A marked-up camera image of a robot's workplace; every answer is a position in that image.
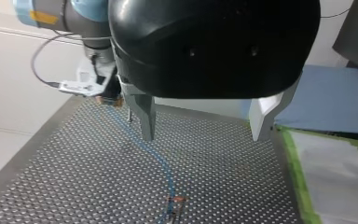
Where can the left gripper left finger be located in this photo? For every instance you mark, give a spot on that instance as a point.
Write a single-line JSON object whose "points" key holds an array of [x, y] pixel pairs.
{"points": [[145, 115]]}

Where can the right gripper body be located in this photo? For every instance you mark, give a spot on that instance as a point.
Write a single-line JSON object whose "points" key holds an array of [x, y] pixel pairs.
{"points": [[112, 88]]}

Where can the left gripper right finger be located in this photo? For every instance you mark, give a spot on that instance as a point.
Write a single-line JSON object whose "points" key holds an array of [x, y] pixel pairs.
{"points": [[262, 116]]}

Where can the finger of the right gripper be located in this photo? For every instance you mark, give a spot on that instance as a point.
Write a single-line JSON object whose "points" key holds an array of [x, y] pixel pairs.
{"points": [[99, 100], [119, 102]]}

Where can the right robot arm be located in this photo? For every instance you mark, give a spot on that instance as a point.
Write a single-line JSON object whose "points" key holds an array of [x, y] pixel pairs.
{"points": [[77, 18]]}

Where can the grey board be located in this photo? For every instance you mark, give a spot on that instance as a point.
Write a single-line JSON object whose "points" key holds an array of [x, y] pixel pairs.
{"points": [[329, 99]]}

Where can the metal post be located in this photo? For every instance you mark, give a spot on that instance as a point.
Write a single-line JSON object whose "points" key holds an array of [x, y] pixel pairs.
{"points": [[130, 116]]}

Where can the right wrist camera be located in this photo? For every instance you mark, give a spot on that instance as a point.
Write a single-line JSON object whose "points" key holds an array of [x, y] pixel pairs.
{"points": [[85, 81]]}

